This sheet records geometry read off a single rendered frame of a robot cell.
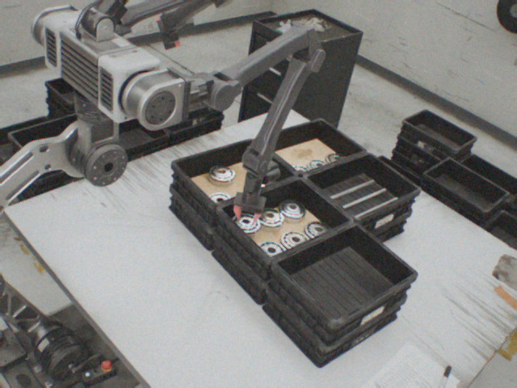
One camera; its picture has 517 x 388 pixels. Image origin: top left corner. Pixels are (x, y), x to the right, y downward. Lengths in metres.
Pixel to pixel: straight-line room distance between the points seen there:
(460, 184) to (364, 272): 1.46
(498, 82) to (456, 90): 0.40
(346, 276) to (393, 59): 3.80
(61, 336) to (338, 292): 1.02
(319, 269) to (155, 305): 0.56
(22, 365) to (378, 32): 4.36
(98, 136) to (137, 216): 0.60
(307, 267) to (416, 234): 0.68
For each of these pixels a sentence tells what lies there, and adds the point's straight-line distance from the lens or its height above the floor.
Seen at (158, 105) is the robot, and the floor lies 1.46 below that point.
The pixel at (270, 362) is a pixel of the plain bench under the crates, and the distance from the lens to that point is 1.79.
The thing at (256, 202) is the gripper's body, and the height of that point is 0.99.
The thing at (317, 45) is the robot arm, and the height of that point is 1.51.
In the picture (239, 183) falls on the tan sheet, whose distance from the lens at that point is 2.20.
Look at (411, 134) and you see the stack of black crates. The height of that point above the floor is 0.53.
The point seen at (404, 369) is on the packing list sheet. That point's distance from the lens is 1.91.
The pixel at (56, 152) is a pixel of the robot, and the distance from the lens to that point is 1.73.
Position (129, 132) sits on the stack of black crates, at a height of 0.38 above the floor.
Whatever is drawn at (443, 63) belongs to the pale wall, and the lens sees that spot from 5.25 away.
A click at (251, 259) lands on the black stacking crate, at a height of 0.86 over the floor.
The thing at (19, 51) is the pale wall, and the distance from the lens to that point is 4.79.
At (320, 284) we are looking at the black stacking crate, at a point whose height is 0.83.
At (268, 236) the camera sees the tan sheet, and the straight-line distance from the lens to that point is 1.98.
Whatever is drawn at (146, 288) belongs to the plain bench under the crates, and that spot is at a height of 0.70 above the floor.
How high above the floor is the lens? 2.13
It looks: 37 degrees down
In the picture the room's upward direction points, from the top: 11 degrees clockwise
